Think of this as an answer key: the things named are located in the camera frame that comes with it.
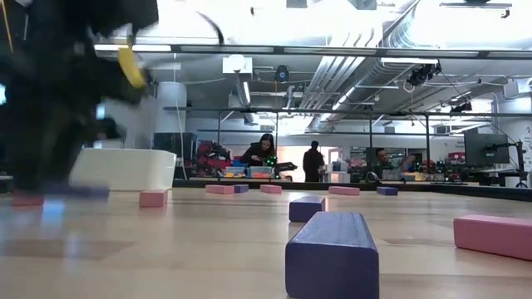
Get black hanging camera cluster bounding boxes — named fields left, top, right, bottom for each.
left=406, top=61, right=443, bottom=87

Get black round ceiling device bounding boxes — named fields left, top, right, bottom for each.
left=273, top=64, right=291, bottom=83

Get silver ceiling ducts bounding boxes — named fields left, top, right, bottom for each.
left=298, top=0, right=421, bottom=122

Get yellow label tag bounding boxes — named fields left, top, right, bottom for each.
left=117, top=46, right=147, bottom=91

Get person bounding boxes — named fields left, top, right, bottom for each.
left=239, top=133, right=277, bottom=167
left=302, top=140, right=327, bottom=183
left=375, top=147, right=416, bottom=180

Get white square ceiling fixture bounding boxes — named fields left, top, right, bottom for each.
left=222, top=54, right=254, bottom=75

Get distant robot with green lights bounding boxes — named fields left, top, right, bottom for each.
left=264, top=154, right=298, bottom=182

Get black distant frame rail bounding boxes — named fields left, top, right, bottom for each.
left=162, top=105, right=532, bottom=118

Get clear storage tub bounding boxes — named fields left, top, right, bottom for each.
left=223, top=165, right=246, bottom=179
left=249, top=165, right=275, bottom=179

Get black cabinet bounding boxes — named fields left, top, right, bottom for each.
left=152, top=131, right=199, bottom=179

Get long linear light fixture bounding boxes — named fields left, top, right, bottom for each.
left=94, top=42, right=532, bottom=59

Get red equipment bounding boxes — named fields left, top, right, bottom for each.
left=195, top=140, right=230, bottom=178

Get black computer monitor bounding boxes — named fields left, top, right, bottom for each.
left=464, top=131, right=511, bottom=166

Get black aluminium table frame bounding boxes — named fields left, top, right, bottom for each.
left=107, top=177, right=532, bottom=203

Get white plastic bin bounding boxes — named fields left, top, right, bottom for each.
left=68, top=148, right=178, bottom=192

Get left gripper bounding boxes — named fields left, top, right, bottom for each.
left=7, top=37, right=146, bottom=142

